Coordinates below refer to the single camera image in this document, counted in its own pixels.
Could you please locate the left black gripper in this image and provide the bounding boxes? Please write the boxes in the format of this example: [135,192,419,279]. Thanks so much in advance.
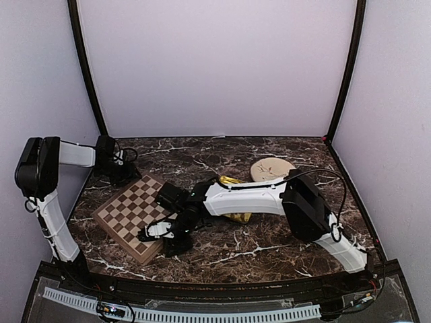
[94,160,143,188]

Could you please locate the gold metal tray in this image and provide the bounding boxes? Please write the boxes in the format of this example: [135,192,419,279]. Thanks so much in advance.
[219,176,252,224]

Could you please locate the wooden chess board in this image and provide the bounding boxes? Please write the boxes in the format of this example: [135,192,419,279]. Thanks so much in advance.
[92,174,168,264]

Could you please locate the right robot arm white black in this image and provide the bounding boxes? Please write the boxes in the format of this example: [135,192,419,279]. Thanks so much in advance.
[146,169,370,292]

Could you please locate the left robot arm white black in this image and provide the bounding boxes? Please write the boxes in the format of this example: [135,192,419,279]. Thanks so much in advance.
[14,135,141,293]

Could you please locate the beige floral ceramic plate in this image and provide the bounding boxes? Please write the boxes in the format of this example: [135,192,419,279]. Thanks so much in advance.
[250,157,296,182]

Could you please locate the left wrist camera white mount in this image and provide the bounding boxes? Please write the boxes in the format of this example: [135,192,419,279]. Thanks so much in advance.
[112,148,138,166]

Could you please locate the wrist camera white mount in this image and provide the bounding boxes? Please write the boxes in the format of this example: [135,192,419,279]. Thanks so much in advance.
[137,220,174,242]
[112,148,138,166]

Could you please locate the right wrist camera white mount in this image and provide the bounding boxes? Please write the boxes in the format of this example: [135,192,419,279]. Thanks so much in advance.
[137,220,174,242]

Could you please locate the white cable duct strip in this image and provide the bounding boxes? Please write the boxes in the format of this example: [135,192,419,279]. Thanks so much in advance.
[42,287,322,322]

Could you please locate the left black frame post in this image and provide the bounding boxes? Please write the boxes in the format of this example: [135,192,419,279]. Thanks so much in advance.
[67,0,108,135]

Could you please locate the black frame post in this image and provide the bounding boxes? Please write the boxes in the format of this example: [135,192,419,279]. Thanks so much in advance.
[324,0,367,145]
[67,0,108,135]

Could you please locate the right black frame post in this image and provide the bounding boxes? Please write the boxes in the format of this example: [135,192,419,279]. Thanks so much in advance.
[324,0,367,145]

